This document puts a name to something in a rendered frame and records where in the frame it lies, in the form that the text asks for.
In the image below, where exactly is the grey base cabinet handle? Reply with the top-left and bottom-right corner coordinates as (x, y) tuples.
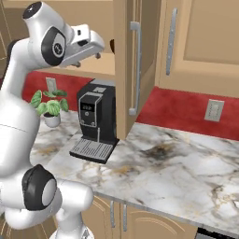
(121, 203), (129, 233)
(109, 200), (117, 229)

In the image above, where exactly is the grey closed door handle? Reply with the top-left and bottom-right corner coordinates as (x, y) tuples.
(164, 7), (178, 77)

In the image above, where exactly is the grey wall outlet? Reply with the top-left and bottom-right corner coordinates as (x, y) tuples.
(45, 77), (58, 93)
(204, 98), (225, 123)

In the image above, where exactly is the tan wall cabinet body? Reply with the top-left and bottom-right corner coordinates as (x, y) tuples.
(0, 0), (117, 79)

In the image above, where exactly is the grey open door handle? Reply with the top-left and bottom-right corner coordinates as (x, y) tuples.
(128, 21), (143, 117)

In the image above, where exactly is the dark dishwasher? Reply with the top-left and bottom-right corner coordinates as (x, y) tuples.
(193, 226), (239, 239)

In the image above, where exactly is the brown bowl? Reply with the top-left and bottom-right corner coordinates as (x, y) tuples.
(109, 38), (116, 55)

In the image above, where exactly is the green potted plant white pot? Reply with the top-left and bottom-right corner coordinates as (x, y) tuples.
(29, 89), (70, 129)

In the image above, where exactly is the tan base cabinet door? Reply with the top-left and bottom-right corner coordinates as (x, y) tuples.
(79, 194), (121, 239)
(119, 201), (199, 239)

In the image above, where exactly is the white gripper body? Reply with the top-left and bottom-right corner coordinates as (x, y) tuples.
(58, 29), (106, 68)

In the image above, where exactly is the black coffee machine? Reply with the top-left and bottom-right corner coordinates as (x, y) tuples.
(68, 78), (120, 165)

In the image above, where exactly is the open tan cabinet door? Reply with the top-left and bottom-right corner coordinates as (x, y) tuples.
(112, 0), (163, 142)

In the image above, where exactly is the closed tan cabinet door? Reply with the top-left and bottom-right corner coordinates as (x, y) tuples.
(154, 0), (239, 99)

